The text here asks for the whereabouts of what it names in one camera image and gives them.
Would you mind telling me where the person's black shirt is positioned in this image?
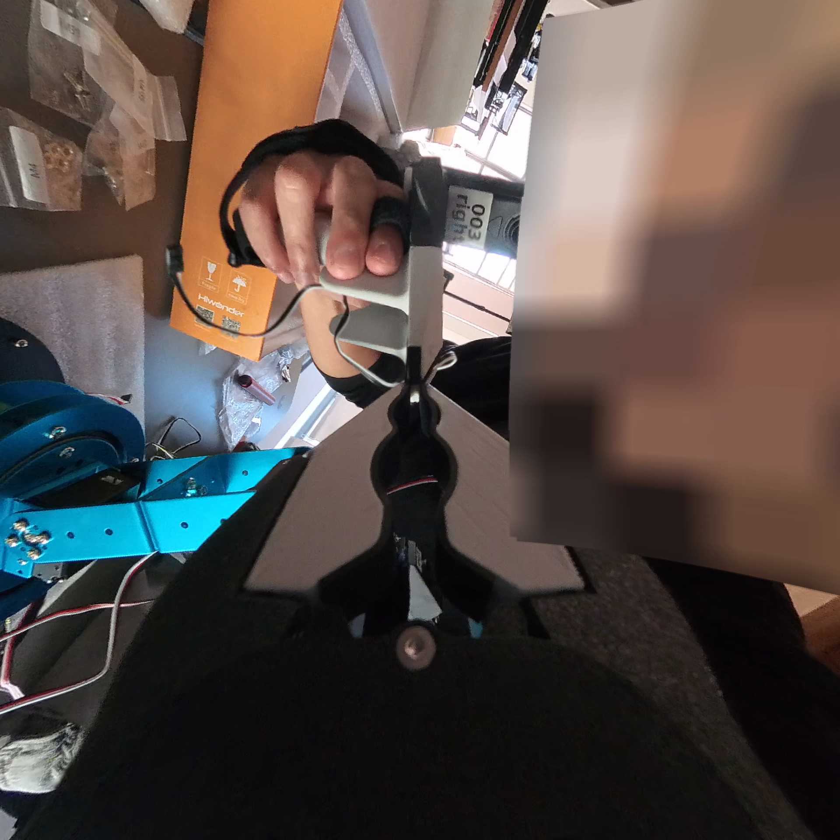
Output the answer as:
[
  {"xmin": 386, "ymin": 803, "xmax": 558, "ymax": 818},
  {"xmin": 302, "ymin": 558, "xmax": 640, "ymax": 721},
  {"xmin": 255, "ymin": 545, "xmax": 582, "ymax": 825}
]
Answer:
[{"xmin": 453, "ymin": 335, "xmax": 840, "ymax": 840}]

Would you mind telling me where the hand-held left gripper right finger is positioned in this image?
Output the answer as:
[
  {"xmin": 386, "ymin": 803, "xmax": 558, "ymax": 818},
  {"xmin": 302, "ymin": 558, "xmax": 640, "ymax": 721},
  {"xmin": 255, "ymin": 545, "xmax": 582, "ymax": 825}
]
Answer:
[{"xmin": 420, "ymin": 385, "xmax": 589, "ymax": 596}]

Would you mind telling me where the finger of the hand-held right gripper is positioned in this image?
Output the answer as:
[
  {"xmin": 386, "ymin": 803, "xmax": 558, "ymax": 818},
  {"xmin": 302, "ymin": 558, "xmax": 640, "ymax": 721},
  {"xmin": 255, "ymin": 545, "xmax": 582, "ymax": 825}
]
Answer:
[{"xmin": 407, "ymin": 247, "xmax": 450, "ymax": 389}]

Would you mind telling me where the pile of clear plastic bags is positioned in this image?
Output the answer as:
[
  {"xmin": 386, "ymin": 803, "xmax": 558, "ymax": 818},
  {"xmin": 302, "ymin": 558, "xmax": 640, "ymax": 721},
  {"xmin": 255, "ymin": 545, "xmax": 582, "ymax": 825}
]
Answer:
[{"xmin": 220, "ymin": 346, "xmax": 315, "ymax": 448}]

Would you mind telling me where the crumpled clear bag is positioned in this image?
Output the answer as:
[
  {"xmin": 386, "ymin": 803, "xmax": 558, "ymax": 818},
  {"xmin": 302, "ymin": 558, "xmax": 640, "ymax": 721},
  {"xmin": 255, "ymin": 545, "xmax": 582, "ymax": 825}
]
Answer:
[{"xmin": 0, "ymin": 718, "xmax": 86, "ymax": 796}]

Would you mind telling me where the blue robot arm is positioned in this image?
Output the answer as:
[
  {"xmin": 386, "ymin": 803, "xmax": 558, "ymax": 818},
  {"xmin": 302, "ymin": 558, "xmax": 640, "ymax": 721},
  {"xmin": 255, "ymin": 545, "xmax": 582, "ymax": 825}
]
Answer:
[{"xmin": 0, "ymin": 381, "xmax": 312, "ymax": 634}]

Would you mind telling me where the small parts zip bag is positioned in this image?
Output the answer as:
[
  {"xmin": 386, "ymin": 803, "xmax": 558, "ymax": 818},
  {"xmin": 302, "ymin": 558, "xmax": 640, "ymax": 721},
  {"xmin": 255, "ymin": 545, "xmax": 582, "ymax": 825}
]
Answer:
[
  {"xmin": 29, "ymin": 0, "xmax": 132, "ymax": 129},
  {"xmin": 85, "ymin": 118, "xmax": 158, "ymax": 212},
  {"xmin": 112, "ymin": 46, "xmax": 189, "ymax": 143}
]

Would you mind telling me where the orange white cardboard box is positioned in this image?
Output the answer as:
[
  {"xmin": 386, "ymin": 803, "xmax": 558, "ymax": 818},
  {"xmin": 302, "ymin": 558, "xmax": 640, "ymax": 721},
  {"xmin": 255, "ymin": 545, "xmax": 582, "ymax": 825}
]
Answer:
[{"xmin": 169, "ymin": 0, "xmax": 546, "ymax": 363}]

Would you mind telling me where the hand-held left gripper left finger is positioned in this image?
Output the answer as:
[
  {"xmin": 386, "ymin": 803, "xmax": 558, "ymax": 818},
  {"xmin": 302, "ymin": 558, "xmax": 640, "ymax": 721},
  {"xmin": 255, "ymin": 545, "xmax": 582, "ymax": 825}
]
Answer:
[{"xmin": 244, "ymin": 385, "xmax": 417, "ymax": 593}]

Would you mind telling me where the zip bag with brass nuts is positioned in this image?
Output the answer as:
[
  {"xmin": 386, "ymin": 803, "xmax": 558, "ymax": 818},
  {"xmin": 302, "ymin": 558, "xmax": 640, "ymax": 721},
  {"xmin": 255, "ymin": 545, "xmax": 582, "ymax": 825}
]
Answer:
[{"xmin": 0, "ymin": 108, "xmax": 84, "ymax": 212}]

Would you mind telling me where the white foam sheet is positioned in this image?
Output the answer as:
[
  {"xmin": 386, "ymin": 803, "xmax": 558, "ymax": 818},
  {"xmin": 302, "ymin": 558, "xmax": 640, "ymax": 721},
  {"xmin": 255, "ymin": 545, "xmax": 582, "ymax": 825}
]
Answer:
[{"xmin": 0, "ymin": 255, "xmax": 147, "ymax": 460}]

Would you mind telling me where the person's right hand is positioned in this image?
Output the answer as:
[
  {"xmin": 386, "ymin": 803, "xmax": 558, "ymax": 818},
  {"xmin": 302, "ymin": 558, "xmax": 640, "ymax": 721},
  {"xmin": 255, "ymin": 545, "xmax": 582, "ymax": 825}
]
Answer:
[{"xmin": 236, "ymin": 154, "xmax": 406, "ymax": 378}]

